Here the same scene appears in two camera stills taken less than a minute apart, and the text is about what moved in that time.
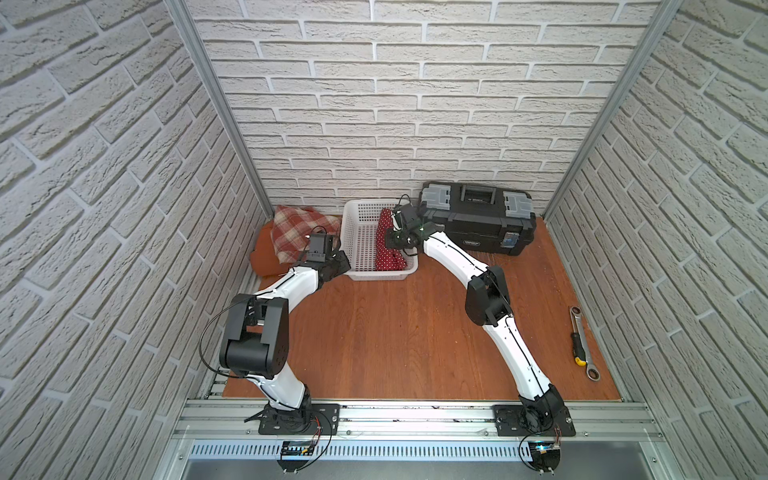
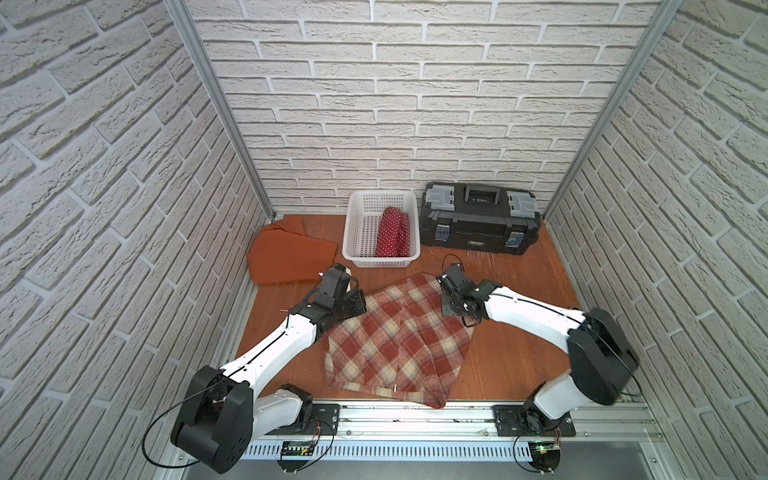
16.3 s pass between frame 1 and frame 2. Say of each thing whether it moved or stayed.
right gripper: moved
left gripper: moved
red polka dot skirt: moved
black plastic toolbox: stayed
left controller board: stayed
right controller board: stayed
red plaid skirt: moved
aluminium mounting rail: stayed
